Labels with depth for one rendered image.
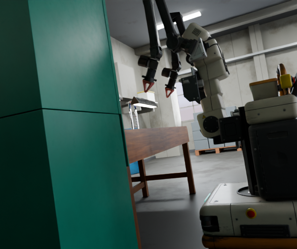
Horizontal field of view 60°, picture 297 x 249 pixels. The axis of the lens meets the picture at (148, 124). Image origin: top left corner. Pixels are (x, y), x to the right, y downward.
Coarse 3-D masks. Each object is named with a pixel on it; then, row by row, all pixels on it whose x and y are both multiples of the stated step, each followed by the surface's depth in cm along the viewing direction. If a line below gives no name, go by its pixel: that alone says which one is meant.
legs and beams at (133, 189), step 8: (184, 144) 293; (184, 152) 293; (128, 168) 138; (144, 168) 312; (128, 176) 136; (136, 176) 316; (144, 176) 309; (152, 176) 307; (160, 176) 303; (168, 176) 300; (176, 176) 297; (184, 176) 294; (192, 176) 292; (144, 184) 308; (192, 184) 290; (144, 192) 309; (192, 192) 290; (136, 216) 138; (136, 224) 136; (136, 232) 135
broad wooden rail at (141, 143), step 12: (132, 132) 148; (144, 132) 166; (156, 132) 190; (168, 132) 221; (180, 132) 264; (132, 144) 145; (144, 144) 163; (156, 144) 186; (168, 144) 215; (180, 144) 255; (132, 156) 143; (144, 156) 159
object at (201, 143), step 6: (228, 108) 711; (234, 108) 705; (228, 114) 712; (192, 126) 712; (198, 126) 706; (192, 132) 713; (198, 132) 706; (198, 138) 706; (204, 138) 699; (210, 138) 694; (198, 144) 706; (204, 144) 700; (210, 144) 693; (222, 144) 681; (228, 144) 674; (234, 144) 668; (198, 150) 706; (204, 150) 772; (216, 150) 687; (222, 150) 727; (240, 150) 662
